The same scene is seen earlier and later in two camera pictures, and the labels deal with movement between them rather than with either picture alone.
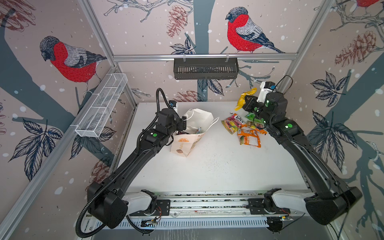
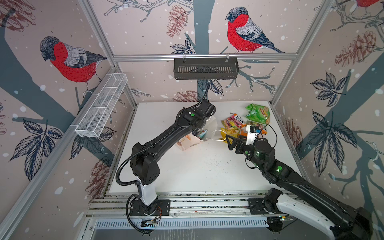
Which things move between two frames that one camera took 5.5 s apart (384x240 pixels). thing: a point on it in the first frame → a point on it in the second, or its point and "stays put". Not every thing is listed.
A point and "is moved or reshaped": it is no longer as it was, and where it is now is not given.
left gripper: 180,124 → 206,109
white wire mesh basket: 93,123 stays put
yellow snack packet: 241,100 → 231,132
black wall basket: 206,68 stays put
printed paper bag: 199,121 is moved or reshaped
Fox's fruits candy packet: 233,123 stays put
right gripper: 250,105 → 242,144
